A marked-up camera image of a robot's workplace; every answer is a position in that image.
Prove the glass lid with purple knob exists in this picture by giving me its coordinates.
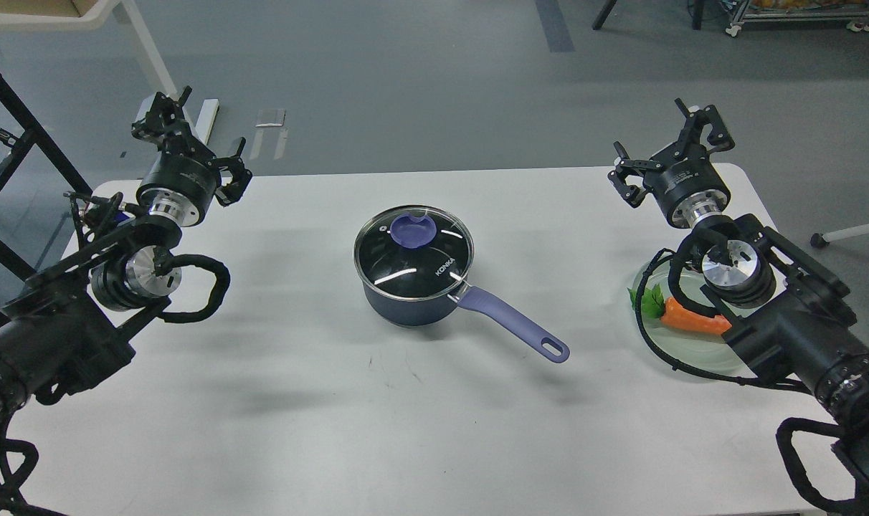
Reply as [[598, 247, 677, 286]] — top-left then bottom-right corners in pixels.
[[353, 205, 474, 300]]

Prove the white caster leg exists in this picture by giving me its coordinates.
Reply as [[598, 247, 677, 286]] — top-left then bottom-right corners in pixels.
[[810, 223, 869, 249]]

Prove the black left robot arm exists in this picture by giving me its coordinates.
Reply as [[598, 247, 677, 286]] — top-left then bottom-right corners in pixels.
[[0, 86, 252, 515]]

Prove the orange toy carrot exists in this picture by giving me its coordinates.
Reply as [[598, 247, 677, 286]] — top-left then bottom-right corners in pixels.
[[627, 284, 732, 336]]

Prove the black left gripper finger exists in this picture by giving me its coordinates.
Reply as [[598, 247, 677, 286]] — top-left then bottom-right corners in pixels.
[[132, 86, 201, 158], [214, 138, 253, 208]]

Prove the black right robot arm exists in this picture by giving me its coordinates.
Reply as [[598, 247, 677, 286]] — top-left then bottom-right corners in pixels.
[[607, 99, 869, 515]]

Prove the pale green glass plate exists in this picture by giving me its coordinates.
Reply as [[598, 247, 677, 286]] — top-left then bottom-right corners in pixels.
[[629, 262, 753, 378]]

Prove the black metal rack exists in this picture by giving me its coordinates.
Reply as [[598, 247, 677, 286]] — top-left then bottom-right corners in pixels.
[[0, 72, 92, 280]]

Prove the white desk frame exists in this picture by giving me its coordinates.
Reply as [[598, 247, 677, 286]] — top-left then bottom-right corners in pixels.
[[0, 1, 181, 134]]

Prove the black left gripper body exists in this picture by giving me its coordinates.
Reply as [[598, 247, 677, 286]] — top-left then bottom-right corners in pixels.
[[136, 153, 219, 226]]

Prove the blue saucepan with purple handle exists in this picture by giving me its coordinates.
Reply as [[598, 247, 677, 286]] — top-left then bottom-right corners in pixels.
[[354, 205, 571, 364]]

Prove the wheeled metal cart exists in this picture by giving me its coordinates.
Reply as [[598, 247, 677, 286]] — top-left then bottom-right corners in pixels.
[[724, 1, 869, 38]]

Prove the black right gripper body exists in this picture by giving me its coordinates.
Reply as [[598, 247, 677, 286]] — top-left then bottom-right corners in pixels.
[[652, 158, 731, 229]]

